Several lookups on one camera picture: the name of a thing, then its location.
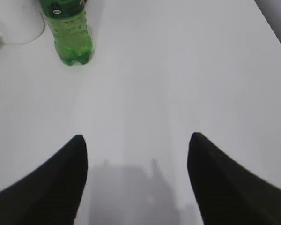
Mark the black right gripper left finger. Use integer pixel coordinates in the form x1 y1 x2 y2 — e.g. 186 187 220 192
0 135 88 225

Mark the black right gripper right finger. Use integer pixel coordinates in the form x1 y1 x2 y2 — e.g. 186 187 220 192
187 132 281 225

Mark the green soda bottle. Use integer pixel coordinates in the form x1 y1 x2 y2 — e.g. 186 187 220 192
39 0 94 66

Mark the white ceramic mug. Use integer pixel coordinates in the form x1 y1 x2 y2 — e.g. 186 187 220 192
0 0 45 48

